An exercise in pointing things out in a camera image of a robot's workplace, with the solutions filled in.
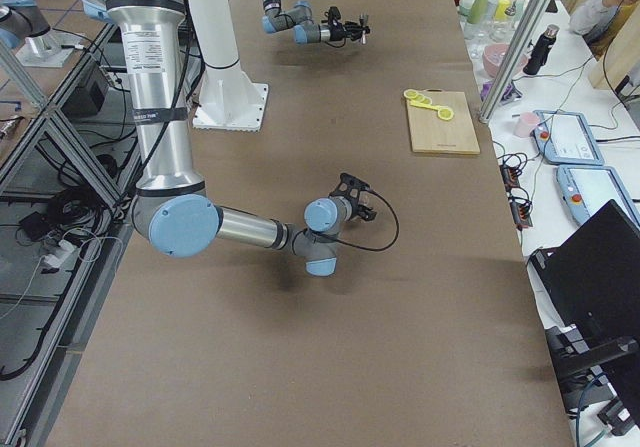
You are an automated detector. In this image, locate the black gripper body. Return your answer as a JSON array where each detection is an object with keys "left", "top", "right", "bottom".
[
  {"left": 350, "top": 202, "right": 377, "bottom": 222},
  {"left": 328, "top": 21, "right": 361, "bottom": 42}
]

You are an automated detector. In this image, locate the steel jigger measuring cup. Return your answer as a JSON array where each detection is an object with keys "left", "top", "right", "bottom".
[{"left": 358, "top": 13, "right": 370, "bottom": 45}]

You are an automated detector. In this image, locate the green plastic cup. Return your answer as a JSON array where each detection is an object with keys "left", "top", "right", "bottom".
[{"left": 467, "top": 0, "right": 488, "bottom": 25}]

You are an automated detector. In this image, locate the yellow plastic cup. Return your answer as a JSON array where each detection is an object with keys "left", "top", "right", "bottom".
[{"left": 493, "top": 0, "right": 511, "bottom": 22}]

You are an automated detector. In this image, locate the pink plastic cup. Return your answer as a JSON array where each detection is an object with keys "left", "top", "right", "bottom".
[{"left": 514, "top": 112, "right": 539, "bottom": 138}]

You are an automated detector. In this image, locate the bamboo cutting board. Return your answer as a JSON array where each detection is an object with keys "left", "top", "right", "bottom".
[{"left": 404, "top": 90, "right": 480, "bottom": 155}]

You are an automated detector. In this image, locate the yellow plastic spoon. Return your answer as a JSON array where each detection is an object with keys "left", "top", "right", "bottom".
[{"left": 409, "top": 101, "right": 454, "bottom": 112}]

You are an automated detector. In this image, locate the pink bowl with ice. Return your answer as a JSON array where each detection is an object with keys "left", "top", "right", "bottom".
[{"left": 482, "top": 43, "right": 528, "bottom": 78}]

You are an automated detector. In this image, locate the purple cloth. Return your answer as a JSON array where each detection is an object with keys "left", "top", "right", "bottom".
[{"left": 480, "top": 81, "right": 522, "bottom": 105}]

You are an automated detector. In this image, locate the black water bottle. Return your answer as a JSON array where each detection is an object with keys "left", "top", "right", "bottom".
[{"left": 523, "top": 24, "right": 559, "bottom": 76}]

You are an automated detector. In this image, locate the upper teach pendant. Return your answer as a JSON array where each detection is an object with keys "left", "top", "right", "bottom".
[{"left": 532, "top": 110, "right": 604, "bottom": 166}]

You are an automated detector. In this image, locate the teach pendant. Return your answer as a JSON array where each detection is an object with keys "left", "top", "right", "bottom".
[
  {"left": 556, "top": 165, "right": 639, "bottom": 226},
  {"left": 532, "top": 110, "right": 604, "bottom": 166}
]

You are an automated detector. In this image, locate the lower teach pendant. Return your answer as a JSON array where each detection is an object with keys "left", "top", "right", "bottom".
[{"left": 556, "top": 165, "right": 639, "bottom": 226}]

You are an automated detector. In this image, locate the black computer monitor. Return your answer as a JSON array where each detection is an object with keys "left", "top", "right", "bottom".
[{"left": 529, "top": 200, "right": 639, "bottom": 342}]

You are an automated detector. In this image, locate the man in grey jacket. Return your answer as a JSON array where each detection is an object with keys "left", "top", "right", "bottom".
[{"left": 569, "top": 0, "right": 639, "bottom": 43}]

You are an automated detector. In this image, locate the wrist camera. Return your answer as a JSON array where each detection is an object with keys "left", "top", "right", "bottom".
[
  {"left": 329, "top": 172, "right": 371, "bottom": 210},
  {"left": 325, "top": 6, "right": 341, "bottom": 24}
]

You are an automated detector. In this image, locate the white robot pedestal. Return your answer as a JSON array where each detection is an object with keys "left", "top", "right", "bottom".
[{"left": 188, "top": 0, "right": 269, "bottom": 132}]

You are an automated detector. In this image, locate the aluminium frame post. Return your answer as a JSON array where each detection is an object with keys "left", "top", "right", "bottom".
[{"left": 479, "top": 0, "right": 550, "bottom": 124}]

